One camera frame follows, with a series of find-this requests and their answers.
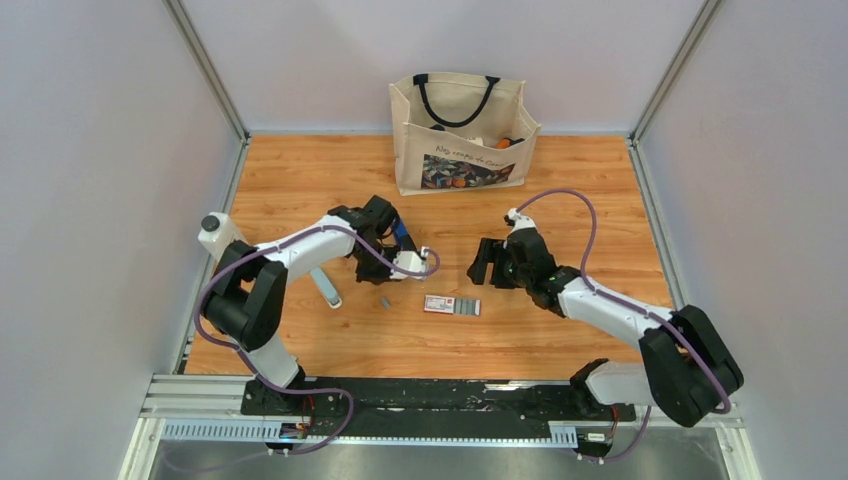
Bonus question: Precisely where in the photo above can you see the white plastic bottle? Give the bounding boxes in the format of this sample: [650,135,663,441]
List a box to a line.
[198,212,246,262]

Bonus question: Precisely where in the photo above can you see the blue black stapler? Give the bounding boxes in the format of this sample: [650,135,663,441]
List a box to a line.
[392,217,416,251]

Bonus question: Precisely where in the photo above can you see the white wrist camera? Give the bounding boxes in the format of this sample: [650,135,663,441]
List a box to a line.
[504,208,539,244]
[389,247,430,281]

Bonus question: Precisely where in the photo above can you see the staple box with staples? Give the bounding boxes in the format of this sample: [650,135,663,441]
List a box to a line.
[423,295,481,316]

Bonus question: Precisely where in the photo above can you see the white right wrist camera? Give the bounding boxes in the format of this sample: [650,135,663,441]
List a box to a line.
[504,208,539,244]

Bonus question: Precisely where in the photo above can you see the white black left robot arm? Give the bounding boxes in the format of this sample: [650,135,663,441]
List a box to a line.
[195,196,419,415]

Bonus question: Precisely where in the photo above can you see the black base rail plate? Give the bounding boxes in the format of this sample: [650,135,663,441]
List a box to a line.
[240,377,636,440]

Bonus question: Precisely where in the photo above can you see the beige canvas tote bag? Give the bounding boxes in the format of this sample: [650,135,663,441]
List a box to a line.
[389,72,541,196]

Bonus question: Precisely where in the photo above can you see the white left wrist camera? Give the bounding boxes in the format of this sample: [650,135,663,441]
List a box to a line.
[389,247,430,281]

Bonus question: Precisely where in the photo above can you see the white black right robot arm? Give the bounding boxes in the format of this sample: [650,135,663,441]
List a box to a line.
[467,227,745,427]

